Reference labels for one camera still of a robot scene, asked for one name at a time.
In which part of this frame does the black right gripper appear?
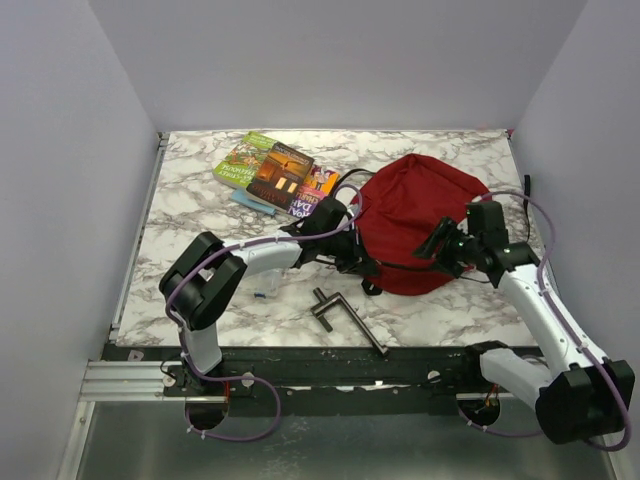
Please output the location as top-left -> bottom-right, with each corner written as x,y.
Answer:
414,215 -> 484,278

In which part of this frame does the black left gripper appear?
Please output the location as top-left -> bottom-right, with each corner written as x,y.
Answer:
319,225 -> 378,276

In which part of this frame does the red backpack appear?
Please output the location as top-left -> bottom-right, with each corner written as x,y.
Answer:
355,154 -> 497,296

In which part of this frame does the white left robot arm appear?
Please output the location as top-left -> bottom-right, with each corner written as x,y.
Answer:
159,192 -> 364,395

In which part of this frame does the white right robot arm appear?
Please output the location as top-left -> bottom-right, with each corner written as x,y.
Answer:
414,200 -> 635,451

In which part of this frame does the clear plastic bag of parts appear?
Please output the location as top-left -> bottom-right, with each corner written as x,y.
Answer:
253,269 -> 284,299

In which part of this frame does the dark metal T-shaped tool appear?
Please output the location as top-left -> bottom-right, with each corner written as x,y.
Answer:
310,288 -> 389,358

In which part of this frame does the purple orange Roald Dahl book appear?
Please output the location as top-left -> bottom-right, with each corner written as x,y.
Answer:
287,165 -> 341,219

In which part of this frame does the dark brown novel book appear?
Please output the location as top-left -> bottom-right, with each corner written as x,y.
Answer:
245,142 -> 314,213

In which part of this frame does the light blue notebook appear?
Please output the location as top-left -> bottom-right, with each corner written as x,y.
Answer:
230,189 -> 276,217

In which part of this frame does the green treehouse book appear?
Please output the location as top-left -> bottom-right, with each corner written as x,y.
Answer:
213,131 -> 276,190

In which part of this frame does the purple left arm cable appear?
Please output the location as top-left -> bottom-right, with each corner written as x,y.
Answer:
164,183 -> 364,442

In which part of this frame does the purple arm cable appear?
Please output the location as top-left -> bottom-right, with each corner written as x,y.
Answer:
164,183 -> 364,442
464,191 -> 632,451

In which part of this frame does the aluminium rail frame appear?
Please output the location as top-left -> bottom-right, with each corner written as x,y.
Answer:
54,130 -> 621,480

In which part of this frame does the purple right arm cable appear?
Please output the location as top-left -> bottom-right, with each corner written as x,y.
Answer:
464,191 -> 632,451

